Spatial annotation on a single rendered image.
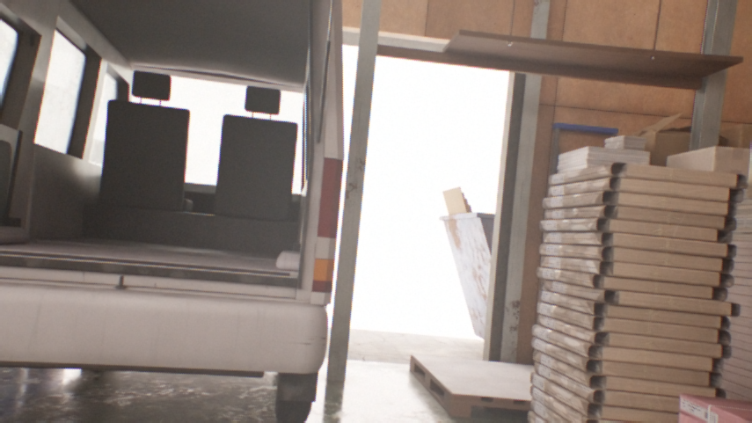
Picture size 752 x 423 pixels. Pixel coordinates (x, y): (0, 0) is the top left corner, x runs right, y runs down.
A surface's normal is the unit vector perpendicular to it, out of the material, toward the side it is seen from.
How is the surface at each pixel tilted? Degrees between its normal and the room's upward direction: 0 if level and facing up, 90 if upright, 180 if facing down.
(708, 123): 90
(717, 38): 90
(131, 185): 93
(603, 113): 90
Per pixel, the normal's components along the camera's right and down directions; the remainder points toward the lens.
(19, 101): 0.13, -0.19
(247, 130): 0.11, 0.04
